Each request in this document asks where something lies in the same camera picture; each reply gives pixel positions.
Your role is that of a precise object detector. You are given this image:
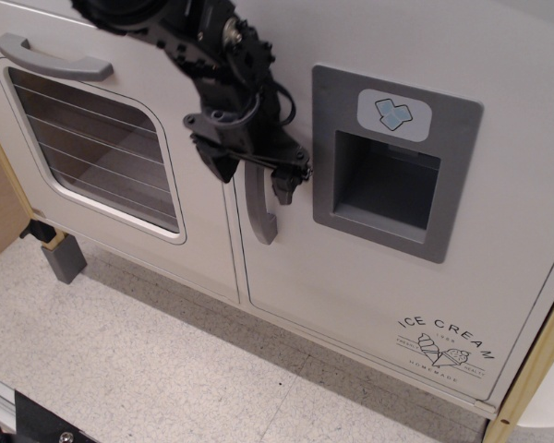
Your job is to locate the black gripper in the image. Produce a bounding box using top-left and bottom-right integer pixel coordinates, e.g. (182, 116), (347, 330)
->
(184, 94), (313, 205)

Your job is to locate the grey fridge door handle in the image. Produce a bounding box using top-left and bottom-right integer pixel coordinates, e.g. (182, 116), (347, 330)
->
(245, 162), (278, 245)

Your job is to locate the white toy fridge door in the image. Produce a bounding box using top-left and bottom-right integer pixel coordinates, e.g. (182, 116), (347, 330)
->
(234, 1), (554, 417)

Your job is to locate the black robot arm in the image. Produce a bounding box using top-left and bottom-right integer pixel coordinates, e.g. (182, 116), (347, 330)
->
(72, 1), (312, 205)

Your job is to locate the grey ice dispenser panel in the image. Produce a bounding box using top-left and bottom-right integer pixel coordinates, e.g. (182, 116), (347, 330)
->
(312, 65), (484, 263)

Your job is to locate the white toy oven door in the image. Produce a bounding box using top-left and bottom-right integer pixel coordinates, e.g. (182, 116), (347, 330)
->
(0, 1), (239, 302)

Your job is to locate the grey kitchen foot block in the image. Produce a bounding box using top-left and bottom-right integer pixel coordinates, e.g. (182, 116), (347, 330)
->
(42, 235), (87, 284)

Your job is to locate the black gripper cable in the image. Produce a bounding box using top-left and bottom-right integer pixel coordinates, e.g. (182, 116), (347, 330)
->
(258, 78), (298, 128)

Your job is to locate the grey oven door handle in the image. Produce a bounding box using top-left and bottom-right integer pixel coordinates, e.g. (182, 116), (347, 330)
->
(0, 33), (114, 82)

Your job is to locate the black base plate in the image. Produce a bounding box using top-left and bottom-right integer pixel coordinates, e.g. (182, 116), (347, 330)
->
(13, 390), (97, 443)

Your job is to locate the light wood right post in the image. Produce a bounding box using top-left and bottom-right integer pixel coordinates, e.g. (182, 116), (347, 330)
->
(482, 305), (554, 442)

